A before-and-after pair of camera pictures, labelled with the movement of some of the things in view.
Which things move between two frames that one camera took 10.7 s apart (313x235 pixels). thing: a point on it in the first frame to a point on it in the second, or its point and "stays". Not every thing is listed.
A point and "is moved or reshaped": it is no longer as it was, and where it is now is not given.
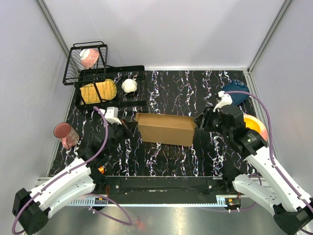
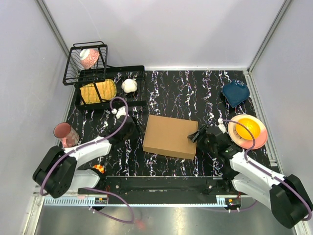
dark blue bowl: x=236 y=85 stays
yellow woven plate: x=107 y=88 stays
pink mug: x=69 y=136 stays
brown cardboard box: x=170 y=129 is moved or reshaped
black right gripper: x=209 y=114 to x=201 y=131
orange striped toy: x=101 y=169 stays
